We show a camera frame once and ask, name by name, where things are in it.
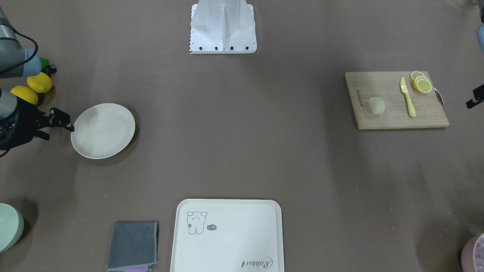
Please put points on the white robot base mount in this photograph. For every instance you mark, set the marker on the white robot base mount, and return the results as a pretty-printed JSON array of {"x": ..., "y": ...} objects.
[{"x": 222, "y": 27}]

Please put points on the purple cloth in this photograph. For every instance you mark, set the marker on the purple cloth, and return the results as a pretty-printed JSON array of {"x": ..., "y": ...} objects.
[{"x": 146, "y": 268}]

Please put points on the pink ice bucket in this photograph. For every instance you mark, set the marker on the pink ice bucket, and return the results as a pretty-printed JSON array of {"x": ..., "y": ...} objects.
[{"x": 472, "y": 255}]

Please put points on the cream round plate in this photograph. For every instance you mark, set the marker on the cream round plate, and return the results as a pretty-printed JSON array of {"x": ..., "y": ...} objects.
[{"x": 103, "y": 130}]

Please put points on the yellow lemon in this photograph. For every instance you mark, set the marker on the yellow lemon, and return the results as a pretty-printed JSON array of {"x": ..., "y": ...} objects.
[
  {"x": 40, "y": 83},
  {"x": 26, "y": 93}
]

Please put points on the cream rabbit tray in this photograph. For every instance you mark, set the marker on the cream rabbit tray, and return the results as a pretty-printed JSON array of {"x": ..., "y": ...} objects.
[{"x": 228, "y": 235}]

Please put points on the bamboo cutting board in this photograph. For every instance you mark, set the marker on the bamboo cutting board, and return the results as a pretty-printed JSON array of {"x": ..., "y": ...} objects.
[{"x": 364, "y": 85}]

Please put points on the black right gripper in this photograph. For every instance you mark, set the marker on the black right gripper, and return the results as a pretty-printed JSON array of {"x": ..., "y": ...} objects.
[{"x": 23, "y": 120}]

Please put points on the dark cherries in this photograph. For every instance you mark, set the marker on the dark cherries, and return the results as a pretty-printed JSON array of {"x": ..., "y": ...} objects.
[{"x": 50, "y": 69}]

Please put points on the mint green bowl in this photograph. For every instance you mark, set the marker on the mint green bowl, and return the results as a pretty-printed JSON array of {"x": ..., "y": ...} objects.
[{"x": 11, "y": 226}]

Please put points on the yellow plastic knife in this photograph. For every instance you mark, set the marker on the yellow plastic knife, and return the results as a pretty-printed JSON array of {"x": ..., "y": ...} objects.
[{"x": 410, "y": 108}]

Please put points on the upper yellow lemon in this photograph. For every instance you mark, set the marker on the upper yellow lemon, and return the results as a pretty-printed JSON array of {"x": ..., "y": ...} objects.
[{"x": 26, "y": 93}]

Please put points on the green lime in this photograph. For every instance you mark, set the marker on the green lime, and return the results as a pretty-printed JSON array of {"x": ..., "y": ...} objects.
[{"x": 44, "y": 63}]

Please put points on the grey folded cloth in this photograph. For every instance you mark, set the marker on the grey folded cloth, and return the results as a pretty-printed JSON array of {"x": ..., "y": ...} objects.
[{"x": 133, "y": 243}]

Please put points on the lemon slices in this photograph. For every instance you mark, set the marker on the lemon slices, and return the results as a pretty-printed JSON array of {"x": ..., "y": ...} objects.
[{"x": 421, "y": 82}]

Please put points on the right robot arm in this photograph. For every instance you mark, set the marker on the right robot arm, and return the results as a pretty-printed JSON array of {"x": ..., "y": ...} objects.
[{"x": 18, "y": 58}]

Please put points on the lower yellow lemon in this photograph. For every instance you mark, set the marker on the lower yellow lemon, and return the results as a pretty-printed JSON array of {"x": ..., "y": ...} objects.
[{"x": 40, "y": 83}]

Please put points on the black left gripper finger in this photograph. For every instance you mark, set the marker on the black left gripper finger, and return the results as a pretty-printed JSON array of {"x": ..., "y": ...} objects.
[{"x": 478, "y": 97}]

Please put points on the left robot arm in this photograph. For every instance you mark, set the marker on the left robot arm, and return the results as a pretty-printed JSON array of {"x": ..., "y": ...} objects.
[{"x": 480, "y": 29}]

